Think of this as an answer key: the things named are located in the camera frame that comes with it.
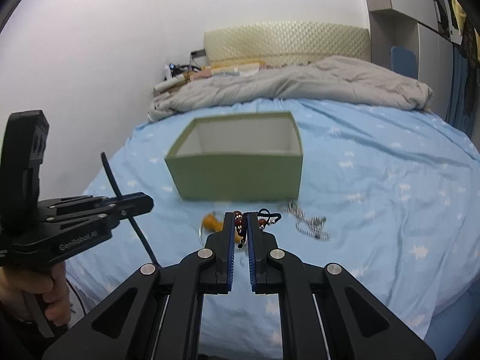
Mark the silver chain necklace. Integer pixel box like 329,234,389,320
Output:
277,200,333,242

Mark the light blue bed sheet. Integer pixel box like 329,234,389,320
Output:
65,97,480,360

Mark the person's left hand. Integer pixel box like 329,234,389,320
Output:
1,262,71,326

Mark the patterned pillow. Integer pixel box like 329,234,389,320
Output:
189,62,268,81

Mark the orange amber pendant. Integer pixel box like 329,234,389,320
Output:
199,211,242,244

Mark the black hair stick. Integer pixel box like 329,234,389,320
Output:
100,151,161,268

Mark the green cardboard box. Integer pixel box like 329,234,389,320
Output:
165,111,304,202

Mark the blue chair back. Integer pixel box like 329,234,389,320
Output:
390,46,418,80

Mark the cream quilted headboard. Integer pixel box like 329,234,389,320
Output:
203,21,371,67

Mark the cluttered bedside table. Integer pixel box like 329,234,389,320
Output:
153,63,202,96

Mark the blue curtain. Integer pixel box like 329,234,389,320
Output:
446,45,473,137

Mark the grey duvet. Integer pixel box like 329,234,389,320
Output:
147,55,434,123

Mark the grey wardrobe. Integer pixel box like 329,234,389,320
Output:
366,0,453,119

